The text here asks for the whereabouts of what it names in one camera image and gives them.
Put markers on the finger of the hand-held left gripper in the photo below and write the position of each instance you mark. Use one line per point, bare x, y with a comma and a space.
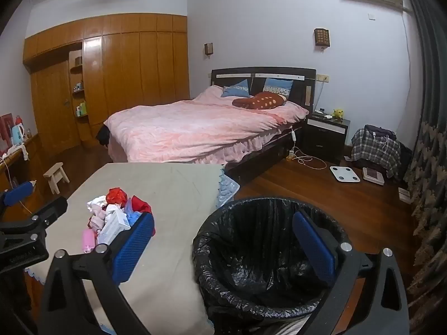
47, 213
19, 192

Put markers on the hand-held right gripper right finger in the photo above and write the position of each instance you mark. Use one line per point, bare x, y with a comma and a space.
314, 247

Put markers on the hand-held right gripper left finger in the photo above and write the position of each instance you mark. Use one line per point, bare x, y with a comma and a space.
134, 242

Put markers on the blue plastic film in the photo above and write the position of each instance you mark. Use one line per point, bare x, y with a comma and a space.
131, 213

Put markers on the red cloth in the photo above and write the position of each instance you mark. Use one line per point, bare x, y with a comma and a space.
142, 205

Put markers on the white tissue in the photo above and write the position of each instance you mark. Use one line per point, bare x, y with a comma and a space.
96, 203
96, 220

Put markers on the pink packet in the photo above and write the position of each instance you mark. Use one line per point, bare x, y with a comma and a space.
88, 240

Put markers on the red plastic bag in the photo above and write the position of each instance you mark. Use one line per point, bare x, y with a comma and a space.
117, 195

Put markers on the black lined trash bin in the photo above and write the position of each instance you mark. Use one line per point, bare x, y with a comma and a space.
251, 268

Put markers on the wooden side cabinet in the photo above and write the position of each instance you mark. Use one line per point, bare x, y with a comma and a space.
17, 171

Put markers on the small white stool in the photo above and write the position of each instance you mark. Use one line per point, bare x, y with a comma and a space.
56, 176

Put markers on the white hanging cloth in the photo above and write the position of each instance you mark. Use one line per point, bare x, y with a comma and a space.
24, 151

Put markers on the light blue kettle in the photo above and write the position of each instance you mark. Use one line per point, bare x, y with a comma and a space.
18, 134

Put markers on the red bottle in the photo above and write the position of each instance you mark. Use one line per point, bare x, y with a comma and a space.
18, 120

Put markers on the white bathroom scale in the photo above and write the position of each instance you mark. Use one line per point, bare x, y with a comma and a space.
344, 173

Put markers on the scale with dark centre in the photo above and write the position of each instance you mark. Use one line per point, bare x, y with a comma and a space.
373, 174

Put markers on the black cloth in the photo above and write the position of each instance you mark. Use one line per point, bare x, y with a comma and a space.
103, 135

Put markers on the small white box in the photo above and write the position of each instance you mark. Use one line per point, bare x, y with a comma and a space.
404, 194

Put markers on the blue quilted cloth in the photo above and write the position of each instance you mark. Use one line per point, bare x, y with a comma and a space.
227, 188

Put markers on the green bottle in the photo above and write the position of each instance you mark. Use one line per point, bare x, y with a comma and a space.
82, 107

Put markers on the dark nightstand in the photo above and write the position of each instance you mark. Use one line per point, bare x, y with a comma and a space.
326, 136

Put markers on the plaid covered bag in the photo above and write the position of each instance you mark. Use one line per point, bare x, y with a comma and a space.
375, 150

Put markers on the bed with pink cover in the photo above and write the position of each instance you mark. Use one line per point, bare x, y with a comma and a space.
195, 125

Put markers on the dark clothing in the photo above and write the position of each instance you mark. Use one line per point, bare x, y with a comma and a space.
380, 131

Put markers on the yellow plush toy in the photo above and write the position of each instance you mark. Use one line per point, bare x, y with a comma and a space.
337, 112

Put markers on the dark patterned curtain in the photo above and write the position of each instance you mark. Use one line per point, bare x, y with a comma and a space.
429, 146

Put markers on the brown dotted pillow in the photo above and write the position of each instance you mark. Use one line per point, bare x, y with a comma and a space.
260, 100

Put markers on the blue pillow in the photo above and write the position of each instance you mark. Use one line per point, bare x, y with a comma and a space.
237, 90
277, 85

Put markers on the wooden wardrobe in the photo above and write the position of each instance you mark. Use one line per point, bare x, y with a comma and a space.
139, 69

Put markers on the red photo frame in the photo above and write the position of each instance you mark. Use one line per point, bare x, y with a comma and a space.
6, 131

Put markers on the wall socket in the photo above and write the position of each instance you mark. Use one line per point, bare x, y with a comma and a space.
323, 77

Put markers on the dark wooden bed frame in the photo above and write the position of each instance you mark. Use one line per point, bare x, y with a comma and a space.
279, 76

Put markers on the wooden wall lamp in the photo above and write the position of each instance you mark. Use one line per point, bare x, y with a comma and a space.
321, 37
208, 49

